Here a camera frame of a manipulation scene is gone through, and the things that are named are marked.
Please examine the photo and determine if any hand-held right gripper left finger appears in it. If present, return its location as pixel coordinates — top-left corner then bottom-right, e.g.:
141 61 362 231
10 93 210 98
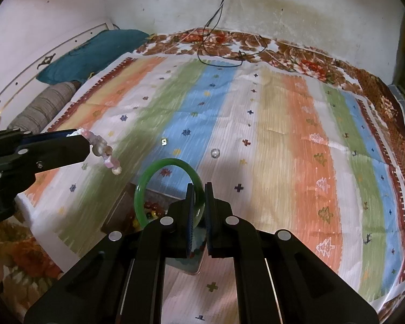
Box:
23 183 194 324

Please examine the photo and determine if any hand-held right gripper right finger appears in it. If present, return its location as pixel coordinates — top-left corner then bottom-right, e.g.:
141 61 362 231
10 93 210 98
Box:
204 181 380 324

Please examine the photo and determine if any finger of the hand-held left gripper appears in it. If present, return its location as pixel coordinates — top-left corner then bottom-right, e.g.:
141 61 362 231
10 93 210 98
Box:
0 136 90 190
0 129 79 149

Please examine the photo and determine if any multicolour bead bracelet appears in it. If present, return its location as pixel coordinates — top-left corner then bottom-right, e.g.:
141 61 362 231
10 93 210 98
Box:
142 200 168 221

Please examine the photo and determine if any pale pink bead bracelet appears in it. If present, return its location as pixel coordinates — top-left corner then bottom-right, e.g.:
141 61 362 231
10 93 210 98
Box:
77 128 123 176

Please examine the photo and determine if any green jade bangle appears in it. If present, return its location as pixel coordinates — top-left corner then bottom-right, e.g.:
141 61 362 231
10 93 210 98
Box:
134 158 205 230

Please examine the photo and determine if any rectangular metal tin box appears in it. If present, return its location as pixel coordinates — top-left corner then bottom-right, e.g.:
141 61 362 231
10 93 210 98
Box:
101 189 204 275

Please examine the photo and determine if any grey striped bolster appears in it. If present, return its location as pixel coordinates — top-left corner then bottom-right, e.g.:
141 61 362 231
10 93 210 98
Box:
7 81 77 132

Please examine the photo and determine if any white headboard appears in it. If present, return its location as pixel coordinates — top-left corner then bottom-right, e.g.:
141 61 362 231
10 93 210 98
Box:
0 23 117 125

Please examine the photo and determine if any teal pillow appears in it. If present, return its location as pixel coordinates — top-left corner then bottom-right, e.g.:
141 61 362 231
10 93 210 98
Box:
36 29 151 85

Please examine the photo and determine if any striped pastel cloth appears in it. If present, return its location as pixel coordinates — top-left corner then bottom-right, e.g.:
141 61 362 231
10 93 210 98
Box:
15 52 405 324

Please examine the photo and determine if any black cable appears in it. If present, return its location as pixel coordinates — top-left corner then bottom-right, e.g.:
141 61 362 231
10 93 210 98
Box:
197 0 268 67

